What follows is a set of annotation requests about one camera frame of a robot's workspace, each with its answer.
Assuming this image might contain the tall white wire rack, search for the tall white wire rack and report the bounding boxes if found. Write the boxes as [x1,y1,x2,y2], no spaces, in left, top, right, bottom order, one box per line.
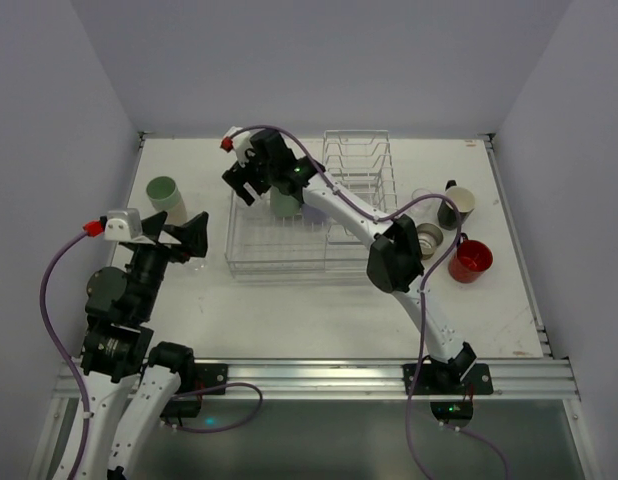
[322,130,398,275]

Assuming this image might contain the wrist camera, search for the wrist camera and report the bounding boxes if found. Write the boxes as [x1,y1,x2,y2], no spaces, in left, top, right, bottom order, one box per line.
[104,208,142,242]
[225,126,252,167]

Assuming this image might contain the cream and brown cup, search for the cream and brown cup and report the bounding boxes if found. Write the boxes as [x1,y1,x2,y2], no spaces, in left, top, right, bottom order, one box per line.
[417,223,444,260]

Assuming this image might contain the clear glass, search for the clear glass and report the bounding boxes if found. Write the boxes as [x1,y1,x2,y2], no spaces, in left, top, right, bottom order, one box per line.
[410,188,435,221]
[187,257,207,272]

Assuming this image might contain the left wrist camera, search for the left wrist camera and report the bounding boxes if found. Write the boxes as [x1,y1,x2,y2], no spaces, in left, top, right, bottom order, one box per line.
[104,208,142,242]

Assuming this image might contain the aluminium mounting rail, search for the aluminium mounting rail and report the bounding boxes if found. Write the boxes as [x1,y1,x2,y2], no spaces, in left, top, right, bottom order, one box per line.
[56,355,578,401]

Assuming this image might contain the red mug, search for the red mug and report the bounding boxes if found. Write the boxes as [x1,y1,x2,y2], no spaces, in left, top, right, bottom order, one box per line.
[448,233,494,284]

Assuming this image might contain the purple cup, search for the purple cup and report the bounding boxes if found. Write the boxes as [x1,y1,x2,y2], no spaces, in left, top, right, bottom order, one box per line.
[301,204,328,224]

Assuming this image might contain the low white wire rack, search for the low white wire rack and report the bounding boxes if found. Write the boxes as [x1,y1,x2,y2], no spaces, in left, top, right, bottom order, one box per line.
[225,194,330,277]

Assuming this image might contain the black mug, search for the black mug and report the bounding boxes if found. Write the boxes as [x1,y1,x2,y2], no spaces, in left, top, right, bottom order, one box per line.
[437,180,476,230]

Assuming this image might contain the light green cup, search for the light green cup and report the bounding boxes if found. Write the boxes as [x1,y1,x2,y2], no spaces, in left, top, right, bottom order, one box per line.
[145,176,182,211]

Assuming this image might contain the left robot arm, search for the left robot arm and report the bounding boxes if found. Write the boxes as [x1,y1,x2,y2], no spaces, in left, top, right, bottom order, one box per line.
[54,209,209,479]

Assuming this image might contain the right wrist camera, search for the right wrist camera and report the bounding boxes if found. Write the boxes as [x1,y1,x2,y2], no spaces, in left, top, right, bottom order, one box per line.
[225,126,252,167]

